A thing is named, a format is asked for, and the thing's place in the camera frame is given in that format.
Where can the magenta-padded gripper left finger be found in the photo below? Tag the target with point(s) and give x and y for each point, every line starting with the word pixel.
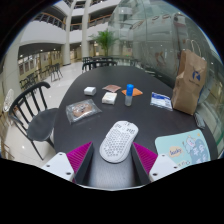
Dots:
pixel 61 165

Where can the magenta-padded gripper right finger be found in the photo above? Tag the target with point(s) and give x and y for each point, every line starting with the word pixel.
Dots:
pixel 161 165

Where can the white honeycomb computer mouse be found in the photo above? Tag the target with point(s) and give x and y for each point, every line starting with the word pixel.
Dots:
pixel 118 141

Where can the light blue cartoon mouse pad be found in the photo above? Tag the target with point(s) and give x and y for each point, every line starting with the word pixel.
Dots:
pixel 186 146

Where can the black spindle-back chair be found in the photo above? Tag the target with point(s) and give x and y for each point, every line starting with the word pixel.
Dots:
pixel 41 125

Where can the clear plastic snack bag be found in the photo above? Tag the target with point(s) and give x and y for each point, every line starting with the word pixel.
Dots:
pixel 81 111

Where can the white blue tissue packet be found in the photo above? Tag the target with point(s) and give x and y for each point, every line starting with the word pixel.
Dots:
pixel 161 101

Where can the small blue-capped clear bottle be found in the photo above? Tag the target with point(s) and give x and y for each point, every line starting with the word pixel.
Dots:
pixel 128 98

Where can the orange flat cloth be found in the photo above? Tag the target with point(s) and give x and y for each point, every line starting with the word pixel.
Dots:
pixel 137 92

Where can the small white box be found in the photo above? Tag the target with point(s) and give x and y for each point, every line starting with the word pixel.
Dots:
pixel 89 91

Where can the white square box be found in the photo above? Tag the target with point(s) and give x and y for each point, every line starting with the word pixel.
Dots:
pixel 109 98

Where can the brown paper bag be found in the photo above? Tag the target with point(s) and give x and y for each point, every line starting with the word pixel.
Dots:
pixel 188 86

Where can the brown flat packet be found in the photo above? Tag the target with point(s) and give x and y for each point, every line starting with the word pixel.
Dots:
pixel 111 88

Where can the group of distant black chairs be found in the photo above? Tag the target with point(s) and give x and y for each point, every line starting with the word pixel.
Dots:
pixel 55 70

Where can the black chairs at table end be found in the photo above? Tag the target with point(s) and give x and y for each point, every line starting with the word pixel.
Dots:
pixel 96 63

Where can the green potted plant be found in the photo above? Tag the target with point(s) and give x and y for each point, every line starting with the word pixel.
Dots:
pixel 106 40

